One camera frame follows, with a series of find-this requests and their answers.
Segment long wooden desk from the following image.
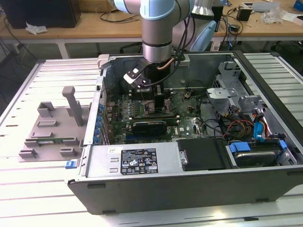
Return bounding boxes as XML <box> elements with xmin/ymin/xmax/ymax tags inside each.
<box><xmin>0</xmin><ymin>0</ymin><xmax>303</xmax><ymax>45</ymax></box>

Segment open black PC case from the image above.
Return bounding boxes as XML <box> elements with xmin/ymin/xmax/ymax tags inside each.
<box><xmin>67</xmin><ymin>50</ymin><xmax>303</xmax><ymax>216</ymax></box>

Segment blue disk carrier handle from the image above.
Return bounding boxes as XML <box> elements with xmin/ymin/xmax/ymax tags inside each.
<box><xmin>228</xmin><ymin>141</ymin><xmax>251</xmax><ymax>155</ymax></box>

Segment grey parts rack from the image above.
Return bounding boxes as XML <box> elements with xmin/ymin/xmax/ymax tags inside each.
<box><xmin>18</xmin><ymin>86</ymin><xmax>92</xmax><ymax>163</ymax></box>

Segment black power supply label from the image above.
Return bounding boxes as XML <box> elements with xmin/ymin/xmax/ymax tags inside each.
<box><xmin>120</xmin><ymin>148</ymin><xmax>158</xmax><ymax>175</ymax></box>

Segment light grey case latch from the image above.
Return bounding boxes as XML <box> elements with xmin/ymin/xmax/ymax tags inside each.
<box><xmin>97</xmin><ymin>53</ymin><xmax>111</xmax><ymax>70</ymax></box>

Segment white paper box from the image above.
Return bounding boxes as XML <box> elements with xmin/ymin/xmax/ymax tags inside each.
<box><xmin>281</xmin><ymin>12</ymin><xmax>303</xmax><ymax>26</ymax></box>

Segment crumpled white paper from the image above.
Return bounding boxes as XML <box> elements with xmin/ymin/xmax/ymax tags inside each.
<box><xmin>25</xmin><ymin>22</ymin><xmax>48</xmax><ymax>35</ymax></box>

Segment orange data wire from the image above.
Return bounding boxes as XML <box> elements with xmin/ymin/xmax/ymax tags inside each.
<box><xmin>262</xmin><ymin>118</ymin><xmax>272</xmax><ymax>140</ymax></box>

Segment red yellow power wires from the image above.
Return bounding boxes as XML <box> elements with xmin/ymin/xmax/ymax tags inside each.
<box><xmin>221</xmin><ymin>119</ymin><xmax>256</xmax><ymax>140</ymax></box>

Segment blue flat data wire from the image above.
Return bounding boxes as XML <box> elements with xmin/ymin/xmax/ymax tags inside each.
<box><xmin>252</xmin><ymin>108</ymin><xmax>270</xmax><ymax>143</ymax></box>

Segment black computer tower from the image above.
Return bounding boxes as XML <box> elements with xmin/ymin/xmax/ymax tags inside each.
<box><xmin>1</xmin><ymin>0</ymin><xmax>81</xmax><ymax>29</ymax></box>

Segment silver power supply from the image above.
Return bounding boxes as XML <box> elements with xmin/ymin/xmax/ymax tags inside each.
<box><xmin>84</xmin><ymin>141</ymin><xmax>185</xmax><ymax>178</ymax></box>

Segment silver metal drive cage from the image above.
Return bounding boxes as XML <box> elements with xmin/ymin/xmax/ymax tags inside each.
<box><xmin>205</xmin><ymin>61</ymin><xmax>269</xmax><ymax>126</ymax></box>

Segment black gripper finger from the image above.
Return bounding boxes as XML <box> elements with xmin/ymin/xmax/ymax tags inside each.
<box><xmin>155</xmin><ymin>94</ymin><xmax>165</xmax><ymax>111</ymax></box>

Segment small brown black cube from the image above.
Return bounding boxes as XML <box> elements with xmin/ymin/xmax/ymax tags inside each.
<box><xmin>236</xmin><ymin>6</ymin><xmax>251</xmax><ymax>21</ymax></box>

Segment CPU socket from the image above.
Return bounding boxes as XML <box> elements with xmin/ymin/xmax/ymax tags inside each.
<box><xmin>141</xmin><ymin>99</ymin><xmax>172</xmax><ymax>117</ymax></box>

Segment silver tray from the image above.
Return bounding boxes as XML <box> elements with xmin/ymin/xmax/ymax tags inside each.
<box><xmin>241</xmin><ymin>1</ymin><xmax>281</xmax><ymax>13</ymax></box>

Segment green RAM stick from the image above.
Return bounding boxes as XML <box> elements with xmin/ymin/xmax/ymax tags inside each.
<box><xmin>25</xmin><ymin>138</ymin><xmax>80</xmax><ymax>145</ymax></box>

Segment green motherboard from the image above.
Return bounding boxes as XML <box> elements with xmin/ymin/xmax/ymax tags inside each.
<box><xmin>104</xmin><ymin>87</ymin><xmax>210</xmax><ymax>145</ymax></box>

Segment hard disk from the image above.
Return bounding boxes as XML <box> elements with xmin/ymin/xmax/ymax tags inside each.
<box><xmin>233</xmin><ymin>151</ymin><xmax>278</xmax><ymax>168</ymax></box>

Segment black box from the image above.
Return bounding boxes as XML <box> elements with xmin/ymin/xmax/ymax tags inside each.
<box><xmin>212</xmin><ymin>6</ymin><xmax>224</xmax><ymax>33</ymax></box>

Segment cardboard box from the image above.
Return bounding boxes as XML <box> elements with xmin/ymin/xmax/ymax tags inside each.
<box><xmin>81</xmin><ymin>0</ymin><xmax>119</xmax><ymax>12</ymax></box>

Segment clear plastic bags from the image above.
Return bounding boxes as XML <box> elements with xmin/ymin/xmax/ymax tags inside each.
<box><xmin>261</xmin><ymin>7</ymin><xmax>285</xmax><ymax>25</ymax></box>

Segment black RAM slot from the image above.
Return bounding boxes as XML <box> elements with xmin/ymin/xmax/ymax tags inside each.
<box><xmin>129</xmin><ymin>113</ymin><xmax>178</xmax><ymax>119</ymax></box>
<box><xmin>131</xmin><ymin>94</ymin><xmax>171</xmax><ymax>98</ymax></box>
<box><xmin>131</xmin><ymin>96</ymin><xmax>171</xmax><ymax>100</ymax></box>
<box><xmin>129</xmin><ymin>117</ymin><xmax>179</xmax><ymax>123</ymax></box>

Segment black drive cover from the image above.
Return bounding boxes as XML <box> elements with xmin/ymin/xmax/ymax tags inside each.
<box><xmin>176</xmin><ymin>138</ymin><xmax>232</xmax><ymax>172</ymax></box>

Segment black graphics card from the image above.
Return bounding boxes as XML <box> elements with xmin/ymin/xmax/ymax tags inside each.
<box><xmin>131</xmin><ymin>120</ymin><xmax>168</xmax><ymax>138</ymax></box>

